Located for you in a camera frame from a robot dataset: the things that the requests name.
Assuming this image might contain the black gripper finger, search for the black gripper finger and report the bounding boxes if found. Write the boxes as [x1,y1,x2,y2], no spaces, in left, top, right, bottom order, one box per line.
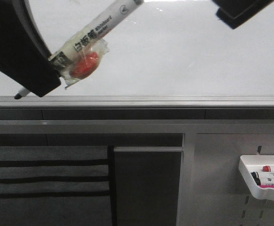
[0,0,61,97]
[212,0,274,30]

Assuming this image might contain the white whiteboard marker with magnet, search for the white whiteboard marker with magnet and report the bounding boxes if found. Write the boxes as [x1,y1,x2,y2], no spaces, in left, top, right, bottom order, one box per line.
[14,0,144,100]

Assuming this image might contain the white whiteboard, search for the white whiteboard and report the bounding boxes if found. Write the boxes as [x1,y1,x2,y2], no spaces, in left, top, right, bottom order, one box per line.
[0,0,274,108]

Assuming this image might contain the white plastic tray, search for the white plastic tray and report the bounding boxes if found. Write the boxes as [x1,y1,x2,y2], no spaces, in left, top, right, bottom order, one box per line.
[238,155,274,201]

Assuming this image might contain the black capped marker upper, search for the black capped marker upper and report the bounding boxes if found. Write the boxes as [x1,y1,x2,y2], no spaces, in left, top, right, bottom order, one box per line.
[251,172,274,178]

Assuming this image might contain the black capped marker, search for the black capped marker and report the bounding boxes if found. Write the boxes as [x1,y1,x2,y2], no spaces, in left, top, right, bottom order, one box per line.
[254,178,274,186]
[251,172,274,178]

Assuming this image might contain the black capped marker lower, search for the black capped marker lower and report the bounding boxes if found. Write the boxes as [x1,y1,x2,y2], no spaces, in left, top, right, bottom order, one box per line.
[254,178,274,186]

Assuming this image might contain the grey pegboard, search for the grey pegboard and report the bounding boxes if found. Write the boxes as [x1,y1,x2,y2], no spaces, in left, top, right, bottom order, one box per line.
[176,133,274,226]

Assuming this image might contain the grey metal panel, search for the grey metal panel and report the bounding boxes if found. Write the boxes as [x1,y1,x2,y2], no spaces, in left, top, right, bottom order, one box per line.
[115,147,182,226]

